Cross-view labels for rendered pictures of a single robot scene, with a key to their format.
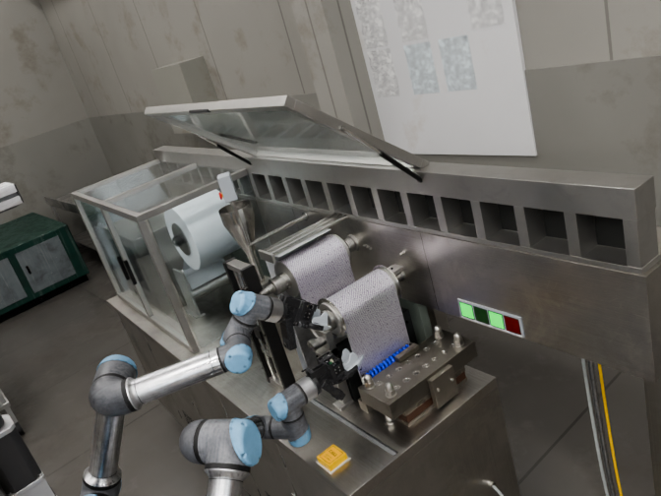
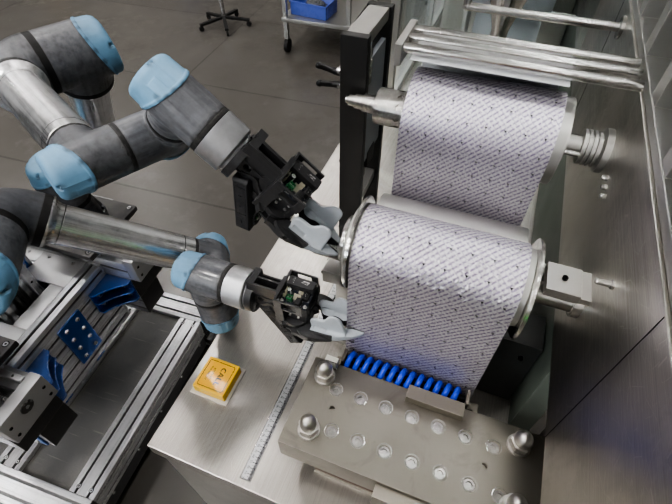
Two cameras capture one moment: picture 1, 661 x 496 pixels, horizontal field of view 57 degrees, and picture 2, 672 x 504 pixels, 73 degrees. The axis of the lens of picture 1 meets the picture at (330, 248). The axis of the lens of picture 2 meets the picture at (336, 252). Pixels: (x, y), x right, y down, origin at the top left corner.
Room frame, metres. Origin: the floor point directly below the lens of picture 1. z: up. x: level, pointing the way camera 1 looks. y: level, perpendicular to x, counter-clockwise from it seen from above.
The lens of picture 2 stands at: (1.48, -0.29, 1.77)
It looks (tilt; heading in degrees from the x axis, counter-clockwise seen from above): 49 degrees down; 51
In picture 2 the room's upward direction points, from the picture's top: straight up
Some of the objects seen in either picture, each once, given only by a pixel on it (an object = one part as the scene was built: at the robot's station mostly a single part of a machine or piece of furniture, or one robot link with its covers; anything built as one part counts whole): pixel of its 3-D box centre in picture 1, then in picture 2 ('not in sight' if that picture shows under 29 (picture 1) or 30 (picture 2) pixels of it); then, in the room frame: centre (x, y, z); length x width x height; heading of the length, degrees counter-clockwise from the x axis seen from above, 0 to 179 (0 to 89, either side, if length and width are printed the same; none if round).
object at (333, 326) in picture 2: (353, 359); (336, 325); (1.74, 0.03, 1.12); 0.09 x 0.03 x 0.06; 119
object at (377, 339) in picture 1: (380, 339); (414, 342); (1.82, -0.07, 1.11); 0.23 x 0.01 x 0.18; 120
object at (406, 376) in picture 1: (418, 371); (409, 445); (1.74, -0.17, 1.00); 0.40 x 0.16 x 0.06; 120
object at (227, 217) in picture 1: (236, 213); not in sight; (2.49, 0.34, 1.50); 0.14 x 0.14 x 0.06
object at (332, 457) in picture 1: (331, 458); (217, 378); (1.55, 0.19, 0.91); 0.07 x 0.07 x 0.02; 30
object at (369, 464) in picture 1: (245, 331); (453, 128); (2.64, 0.51, 0.88); 2.52 x 0.66 x 0.04; 30
